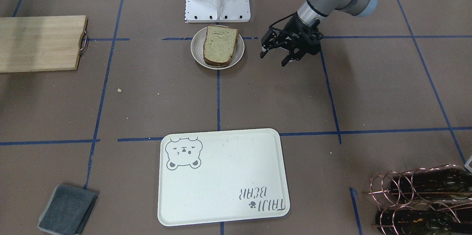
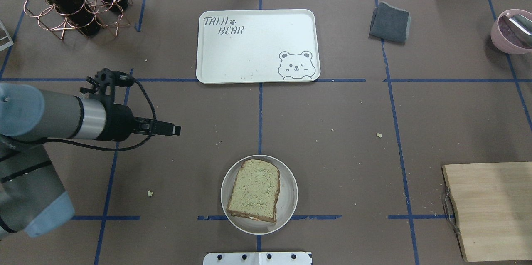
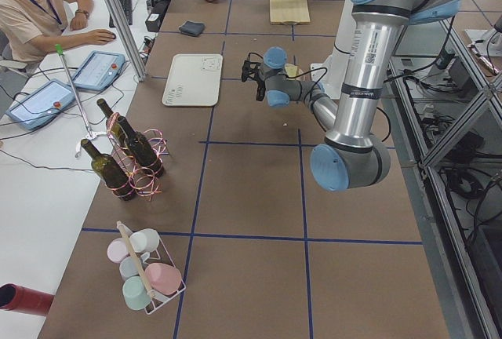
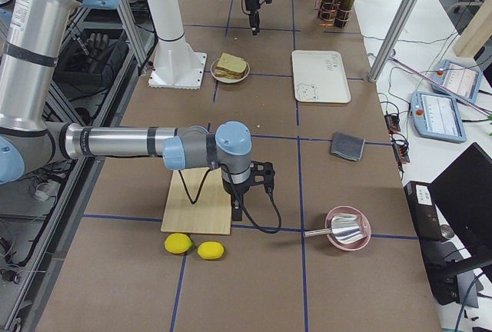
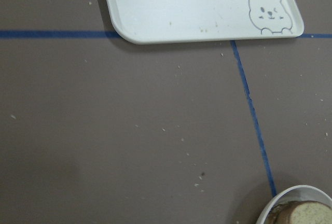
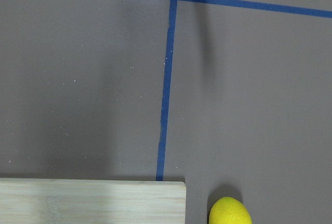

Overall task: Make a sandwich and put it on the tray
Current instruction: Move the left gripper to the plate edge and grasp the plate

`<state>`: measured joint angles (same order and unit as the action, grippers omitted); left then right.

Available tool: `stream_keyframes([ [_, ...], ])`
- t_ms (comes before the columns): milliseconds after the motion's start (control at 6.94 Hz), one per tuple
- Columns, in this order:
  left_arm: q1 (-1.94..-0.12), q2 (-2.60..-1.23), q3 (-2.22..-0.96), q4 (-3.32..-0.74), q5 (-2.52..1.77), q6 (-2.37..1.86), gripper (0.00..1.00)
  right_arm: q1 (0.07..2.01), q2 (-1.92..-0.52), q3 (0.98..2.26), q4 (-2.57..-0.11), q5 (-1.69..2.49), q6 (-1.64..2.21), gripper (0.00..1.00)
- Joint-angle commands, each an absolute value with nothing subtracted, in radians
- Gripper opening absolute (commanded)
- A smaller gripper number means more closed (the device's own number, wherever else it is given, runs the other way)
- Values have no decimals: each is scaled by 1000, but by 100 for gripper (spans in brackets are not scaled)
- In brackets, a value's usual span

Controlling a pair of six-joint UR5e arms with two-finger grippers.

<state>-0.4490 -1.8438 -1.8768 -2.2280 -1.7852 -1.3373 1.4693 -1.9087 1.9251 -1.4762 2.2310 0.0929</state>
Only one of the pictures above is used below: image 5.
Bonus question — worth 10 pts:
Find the white bear tray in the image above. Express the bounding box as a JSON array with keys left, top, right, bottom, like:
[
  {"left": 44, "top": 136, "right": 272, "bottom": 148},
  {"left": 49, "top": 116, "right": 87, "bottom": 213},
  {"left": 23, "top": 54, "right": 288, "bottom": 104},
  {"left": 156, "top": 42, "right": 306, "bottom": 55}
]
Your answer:
[{"left": 106, "top": 0, "right": 304, "bottom": 44}]

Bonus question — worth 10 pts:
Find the bread slice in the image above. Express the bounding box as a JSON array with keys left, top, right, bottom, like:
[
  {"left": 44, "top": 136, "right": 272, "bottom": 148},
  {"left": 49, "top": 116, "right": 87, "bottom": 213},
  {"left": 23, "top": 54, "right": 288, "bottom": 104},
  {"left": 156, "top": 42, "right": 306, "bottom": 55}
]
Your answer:
[{"left": 264, "top": 201, "right": 331, "bottom": 224}]

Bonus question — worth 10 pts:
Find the white round plate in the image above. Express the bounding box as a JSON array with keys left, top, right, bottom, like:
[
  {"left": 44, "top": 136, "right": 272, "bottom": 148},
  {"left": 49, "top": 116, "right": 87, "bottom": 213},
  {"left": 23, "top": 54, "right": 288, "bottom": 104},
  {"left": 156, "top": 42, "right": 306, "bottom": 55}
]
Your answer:
[{"left": 256, "top": 185, "right": 331, "bottom": 223}]

